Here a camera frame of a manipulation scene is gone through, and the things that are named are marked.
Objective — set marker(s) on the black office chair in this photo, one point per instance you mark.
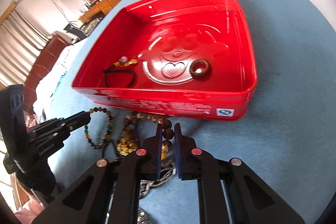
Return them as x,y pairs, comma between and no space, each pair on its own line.
79,33

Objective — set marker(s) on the red wooden headboard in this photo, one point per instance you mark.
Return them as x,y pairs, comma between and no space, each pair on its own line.
41,67

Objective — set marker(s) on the beige curtain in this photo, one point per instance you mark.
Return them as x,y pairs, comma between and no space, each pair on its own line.
20,46

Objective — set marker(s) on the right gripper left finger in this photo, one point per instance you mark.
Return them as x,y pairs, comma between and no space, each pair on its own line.
142,164

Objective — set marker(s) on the blue table cloth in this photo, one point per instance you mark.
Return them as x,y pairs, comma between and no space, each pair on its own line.
287,136

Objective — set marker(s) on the red tin box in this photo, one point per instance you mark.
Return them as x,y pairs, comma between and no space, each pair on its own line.
188,58

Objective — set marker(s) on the bed with white duvet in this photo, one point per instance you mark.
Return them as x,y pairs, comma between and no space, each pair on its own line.
47,87

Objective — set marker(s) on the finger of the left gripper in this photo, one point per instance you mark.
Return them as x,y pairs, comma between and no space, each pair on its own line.
76,121

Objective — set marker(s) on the wooden desk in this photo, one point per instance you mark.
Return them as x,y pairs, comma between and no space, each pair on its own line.
99,9

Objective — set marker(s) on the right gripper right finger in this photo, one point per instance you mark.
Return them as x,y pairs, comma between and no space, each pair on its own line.
196,164

